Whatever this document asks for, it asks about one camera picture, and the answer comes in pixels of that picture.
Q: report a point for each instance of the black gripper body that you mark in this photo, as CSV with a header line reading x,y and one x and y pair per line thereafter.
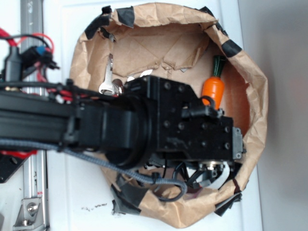
x,y
197,141

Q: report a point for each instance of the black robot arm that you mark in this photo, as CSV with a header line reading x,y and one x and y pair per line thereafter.
x,y
114,132

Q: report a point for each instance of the orange plastic toy carrot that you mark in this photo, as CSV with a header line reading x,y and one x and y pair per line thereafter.
x,y
213,87

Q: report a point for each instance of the wide silver key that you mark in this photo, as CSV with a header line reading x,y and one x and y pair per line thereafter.
x,y
144,73

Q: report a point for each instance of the brown paper bag bin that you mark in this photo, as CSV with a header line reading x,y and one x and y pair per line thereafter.
x,y
177,43

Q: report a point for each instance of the metal corner bracket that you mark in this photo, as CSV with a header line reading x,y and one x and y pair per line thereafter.
x,y
30,216

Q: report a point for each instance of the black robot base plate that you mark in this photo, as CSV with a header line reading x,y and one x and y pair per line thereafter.
x,y
8,166

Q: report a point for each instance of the aluminium extrusion rail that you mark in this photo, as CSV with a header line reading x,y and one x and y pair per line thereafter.
x,y
35,167

